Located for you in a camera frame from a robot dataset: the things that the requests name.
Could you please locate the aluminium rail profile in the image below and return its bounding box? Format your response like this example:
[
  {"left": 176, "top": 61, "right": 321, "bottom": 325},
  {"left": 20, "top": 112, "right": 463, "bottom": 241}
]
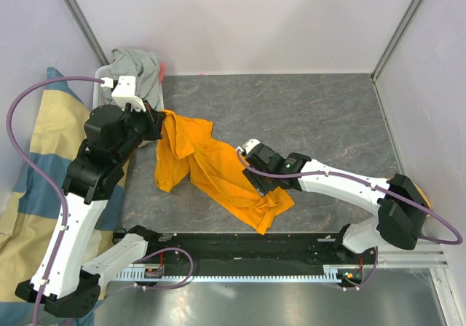
[{"left": 377, "top": 241, "right": 448, "bottom": 269}]

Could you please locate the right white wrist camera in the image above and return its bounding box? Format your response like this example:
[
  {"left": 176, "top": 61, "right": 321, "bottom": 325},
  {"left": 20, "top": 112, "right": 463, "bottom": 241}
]
[{"left": 236, "top": 138, "right": 261, "bottom": 156}]

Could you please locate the grey t shirt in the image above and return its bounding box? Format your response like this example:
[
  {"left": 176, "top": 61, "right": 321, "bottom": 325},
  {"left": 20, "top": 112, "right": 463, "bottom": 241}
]
[{"left": 109, "top": 48, "right": 164, "bottom": 110}]

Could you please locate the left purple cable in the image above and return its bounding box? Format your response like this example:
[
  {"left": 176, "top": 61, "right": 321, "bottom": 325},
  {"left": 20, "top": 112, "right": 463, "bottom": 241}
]
[{"left": 6, "top": 76, "right": 194, "bottom": 323}]

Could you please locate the slotted cable duct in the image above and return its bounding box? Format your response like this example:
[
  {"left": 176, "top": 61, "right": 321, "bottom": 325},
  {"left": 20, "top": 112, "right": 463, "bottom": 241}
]
[{"left": 112, "top": 264, "right": 363, "bottom": 284}]

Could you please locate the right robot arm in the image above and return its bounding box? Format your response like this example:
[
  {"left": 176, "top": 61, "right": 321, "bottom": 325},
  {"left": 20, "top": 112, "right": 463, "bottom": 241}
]
[{"left": 237, "top": 139, "right": 430, "bottom": 263}]

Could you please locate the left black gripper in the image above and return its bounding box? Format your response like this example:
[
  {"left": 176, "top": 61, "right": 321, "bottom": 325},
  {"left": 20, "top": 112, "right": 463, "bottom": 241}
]
[{"left": 114, "top": 98, "right": 166, "bottom": 164}]

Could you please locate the blue yellow striped pillow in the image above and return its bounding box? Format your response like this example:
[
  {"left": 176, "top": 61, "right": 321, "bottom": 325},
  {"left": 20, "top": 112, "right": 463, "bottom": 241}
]
[{"left": 0, "top": 66, "right": 128, "bottom": 326}]

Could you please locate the orange t shirt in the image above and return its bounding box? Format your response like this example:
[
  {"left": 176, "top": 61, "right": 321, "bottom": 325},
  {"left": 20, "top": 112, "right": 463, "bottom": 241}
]
[{"left": 154, "top": 110, "right": 295, "bottom": 234}]

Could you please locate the aluminium frame post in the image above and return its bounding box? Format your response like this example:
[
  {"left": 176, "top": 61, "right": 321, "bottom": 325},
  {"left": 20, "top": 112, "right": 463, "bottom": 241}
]
[
  {"left": 370, "top": 0, "right": 438, "bottom": 80},
  {"left": 62, "top": 0, "right": 109, "bottom": 66}
]

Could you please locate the right aluminium frame post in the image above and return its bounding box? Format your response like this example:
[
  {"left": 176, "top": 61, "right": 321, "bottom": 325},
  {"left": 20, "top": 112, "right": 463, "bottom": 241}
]
[{"left": 370, "top": 0, "right": 438, "bottom": 80}]

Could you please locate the left aluminium frame post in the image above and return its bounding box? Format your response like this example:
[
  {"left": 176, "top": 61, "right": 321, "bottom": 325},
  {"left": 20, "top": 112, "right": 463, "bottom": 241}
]
[{"left": 62, "top": 0, "right": 109, "bottom": 66}]

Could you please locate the white plastic basket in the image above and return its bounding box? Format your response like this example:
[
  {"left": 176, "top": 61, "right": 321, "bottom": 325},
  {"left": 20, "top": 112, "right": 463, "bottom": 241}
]
[{"left": 92, "top": 65, "right": 111, "bottom": 108}]

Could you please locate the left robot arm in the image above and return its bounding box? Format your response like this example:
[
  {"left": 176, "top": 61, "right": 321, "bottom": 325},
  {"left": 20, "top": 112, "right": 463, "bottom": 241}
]
[{"left": 15, "top": 101, "right": 166, "bottom": 319}]

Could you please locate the pink red garment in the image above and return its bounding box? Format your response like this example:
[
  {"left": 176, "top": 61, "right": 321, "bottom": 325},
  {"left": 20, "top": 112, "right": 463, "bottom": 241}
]
[{"left": 158, "top": 62, "right": 167, "bottom": 84}]

